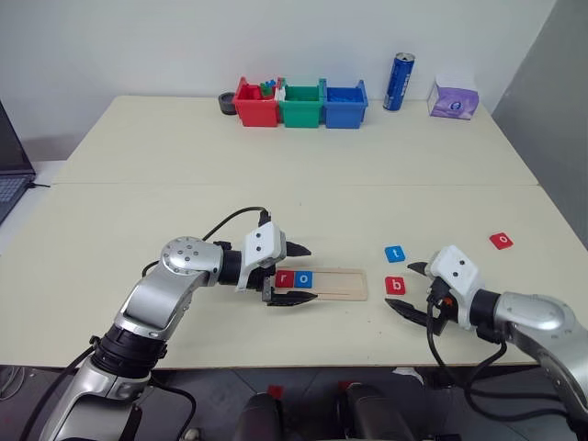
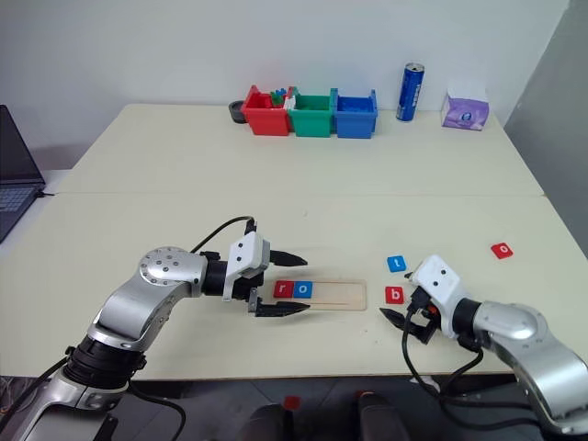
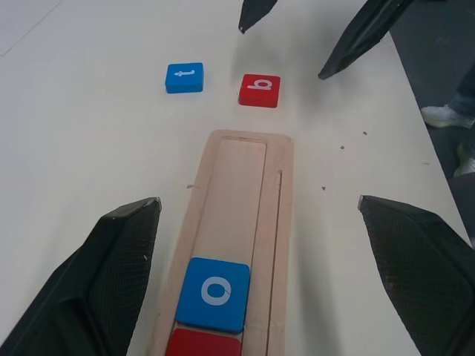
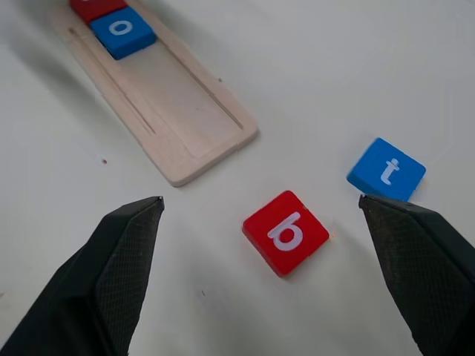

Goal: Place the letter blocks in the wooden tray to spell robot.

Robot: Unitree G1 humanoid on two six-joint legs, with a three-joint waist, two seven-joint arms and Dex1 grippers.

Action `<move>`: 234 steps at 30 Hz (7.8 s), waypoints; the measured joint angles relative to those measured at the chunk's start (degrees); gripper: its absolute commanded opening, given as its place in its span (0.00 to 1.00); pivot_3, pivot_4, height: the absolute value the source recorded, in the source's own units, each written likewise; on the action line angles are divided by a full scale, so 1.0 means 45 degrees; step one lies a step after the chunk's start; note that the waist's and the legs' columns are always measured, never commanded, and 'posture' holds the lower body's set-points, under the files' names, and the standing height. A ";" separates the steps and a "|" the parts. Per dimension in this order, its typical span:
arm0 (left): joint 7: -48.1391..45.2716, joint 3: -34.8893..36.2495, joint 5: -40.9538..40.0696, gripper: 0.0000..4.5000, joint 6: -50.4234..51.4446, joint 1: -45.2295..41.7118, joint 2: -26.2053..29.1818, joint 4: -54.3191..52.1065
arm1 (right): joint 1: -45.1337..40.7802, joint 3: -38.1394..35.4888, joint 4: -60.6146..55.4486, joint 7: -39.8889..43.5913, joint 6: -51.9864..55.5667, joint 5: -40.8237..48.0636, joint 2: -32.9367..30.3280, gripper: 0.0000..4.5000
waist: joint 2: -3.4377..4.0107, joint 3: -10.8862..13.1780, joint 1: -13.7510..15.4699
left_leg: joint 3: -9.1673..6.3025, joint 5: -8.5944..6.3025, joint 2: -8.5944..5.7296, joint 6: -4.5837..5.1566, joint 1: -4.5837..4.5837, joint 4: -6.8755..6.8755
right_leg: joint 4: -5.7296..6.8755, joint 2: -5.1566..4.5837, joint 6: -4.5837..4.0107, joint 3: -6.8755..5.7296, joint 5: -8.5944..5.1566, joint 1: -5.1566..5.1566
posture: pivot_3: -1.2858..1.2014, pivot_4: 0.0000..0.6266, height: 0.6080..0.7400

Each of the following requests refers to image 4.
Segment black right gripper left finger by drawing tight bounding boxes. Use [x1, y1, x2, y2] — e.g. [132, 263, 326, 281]
[0, 195, 166, 356]

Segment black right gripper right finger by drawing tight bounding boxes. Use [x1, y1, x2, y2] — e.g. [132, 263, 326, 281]
[358, 194, 475, 356]

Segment blue block letter t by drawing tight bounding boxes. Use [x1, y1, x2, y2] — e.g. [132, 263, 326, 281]
[346, 137, 427, 203]

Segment red block letter b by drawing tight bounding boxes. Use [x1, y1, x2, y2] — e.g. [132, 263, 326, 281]
[241, 190, 331, 278]

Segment wooden letter tray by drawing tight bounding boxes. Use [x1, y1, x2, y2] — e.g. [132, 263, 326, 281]
[47, 0, 259, 188]

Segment blue block letter o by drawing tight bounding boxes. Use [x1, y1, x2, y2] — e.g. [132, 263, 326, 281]
[89, 7, 157, 61]

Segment red letter block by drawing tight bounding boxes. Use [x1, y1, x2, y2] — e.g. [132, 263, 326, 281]
[69, 0, 129, 26]

